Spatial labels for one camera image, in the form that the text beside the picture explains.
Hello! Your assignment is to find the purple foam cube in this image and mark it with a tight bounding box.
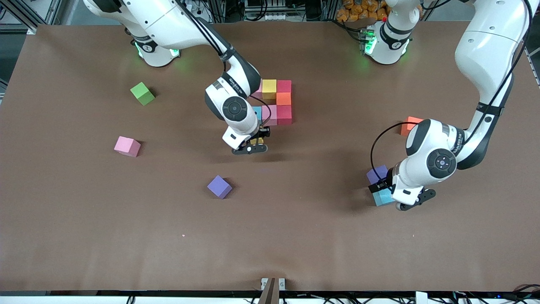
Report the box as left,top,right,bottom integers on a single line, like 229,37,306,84
207,175,233,199
366,165,389,185

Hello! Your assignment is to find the green foam cube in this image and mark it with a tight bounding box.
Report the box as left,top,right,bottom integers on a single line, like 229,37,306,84
130,82,156,106

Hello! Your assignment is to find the bag of orange items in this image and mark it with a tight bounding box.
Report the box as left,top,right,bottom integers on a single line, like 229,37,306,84
336,0,391,22

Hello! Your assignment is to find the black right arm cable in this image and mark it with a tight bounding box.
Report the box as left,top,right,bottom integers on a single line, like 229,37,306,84
249,95,273,128

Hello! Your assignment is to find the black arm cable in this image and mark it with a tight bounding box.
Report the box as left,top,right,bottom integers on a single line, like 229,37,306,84
249,95,273,128
370,122,418,183

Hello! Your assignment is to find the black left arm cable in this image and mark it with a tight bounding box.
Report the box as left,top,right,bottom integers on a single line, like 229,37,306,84
370,122,418,183

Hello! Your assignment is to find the metal clamp bracket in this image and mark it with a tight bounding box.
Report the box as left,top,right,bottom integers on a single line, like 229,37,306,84
260,277,286,304

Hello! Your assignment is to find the black cable bundle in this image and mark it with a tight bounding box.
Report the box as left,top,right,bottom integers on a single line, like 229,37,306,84
451,284,540,304

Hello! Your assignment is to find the aluminium frame profile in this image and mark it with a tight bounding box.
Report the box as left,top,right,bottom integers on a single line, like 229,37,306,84
0,0,64,34
505,0,540,31

